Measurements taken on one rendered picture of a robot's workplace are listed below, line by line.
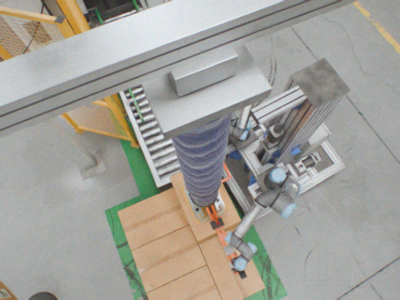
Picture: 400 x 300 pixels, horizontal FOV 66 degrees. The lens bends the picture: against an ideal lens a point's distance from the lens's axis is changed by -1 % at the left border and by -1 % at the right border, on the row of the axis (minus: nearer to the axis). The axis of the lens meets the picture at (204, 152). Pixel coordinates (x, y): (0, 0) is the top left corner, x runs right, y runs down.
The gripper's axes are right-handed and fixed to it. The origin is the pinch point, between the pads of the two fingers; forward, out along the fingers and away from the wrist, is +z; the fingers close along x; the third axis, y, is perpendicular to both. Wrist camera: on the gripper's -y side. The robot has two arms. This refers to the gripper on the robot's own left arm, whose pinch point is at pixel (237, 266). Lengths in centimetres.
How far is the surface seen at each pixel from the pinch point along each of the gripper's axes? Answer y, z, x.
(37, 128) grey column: 166, -16, 104
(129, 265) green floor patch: 44, 107, 99
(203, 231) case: 35.4, 13.0, 12.4
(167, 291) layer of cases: 4, 53, 63
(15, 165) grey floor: 209, 107, 186
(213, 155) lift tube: 48, -133, 0
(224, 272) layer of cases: -2, 53, 9
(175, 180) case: 85, 13, 17
